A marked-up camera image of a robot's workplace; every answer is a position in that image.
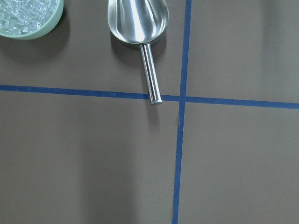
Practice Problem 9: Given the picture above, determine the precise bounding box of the steel ice scoop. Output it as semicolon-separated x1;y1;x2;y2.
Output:
107;0;169;105

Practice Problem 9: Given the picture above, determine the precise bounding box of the green bowl of ice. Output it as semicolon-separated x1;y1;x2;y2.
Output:
0;0;64;40

